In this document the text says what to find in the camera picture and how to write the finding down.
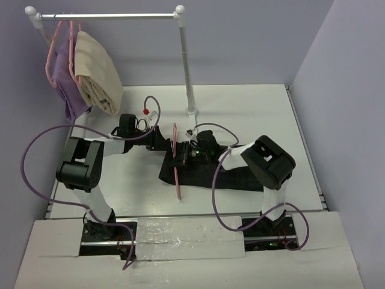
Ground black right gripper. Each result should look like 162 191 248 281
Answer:
168 141 211 169

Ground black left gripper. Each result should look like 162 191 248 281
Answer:
130 125 173 151

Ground black trousers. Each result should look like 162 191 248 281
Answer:
159 141 263 192

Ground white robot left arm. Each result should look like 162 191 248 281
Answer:
56 114 171 240

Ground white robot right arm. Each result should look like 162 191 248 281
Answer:
159 130 296 235

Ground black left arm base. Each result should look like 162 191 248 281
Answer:
79 220 136 261

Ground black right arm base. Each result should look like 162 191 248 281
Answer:
243 216 299 252

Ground beige folded trousers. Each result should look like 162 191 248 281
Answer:
74 31 123 116

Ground pink hanger with beige trousers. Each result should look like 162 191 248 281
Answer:
69 20 81 87

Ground pink hanger with purple cloth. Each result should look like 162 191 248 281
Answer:
45 20 63 88

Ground purple folded cloth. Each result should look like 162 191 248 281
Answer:
52 37 88 122

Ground silver tape patch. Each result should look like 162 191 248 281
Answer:
135 217 245 261

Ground white cardboard cover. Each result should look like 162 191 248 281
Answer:
15 212 363 288

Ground white metal clothes rack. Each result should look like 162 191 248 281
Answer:
24 5 198 126

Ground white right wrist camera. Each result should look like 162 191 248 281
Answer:
186 128 196 140

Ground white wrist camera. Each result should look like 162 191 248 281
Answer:
147 111 158 121
186 128 196 140

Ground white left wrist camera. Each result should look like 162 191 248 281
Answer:
147 111 158 121

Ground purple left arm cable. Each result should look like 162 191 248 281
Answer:
20 96 162 271

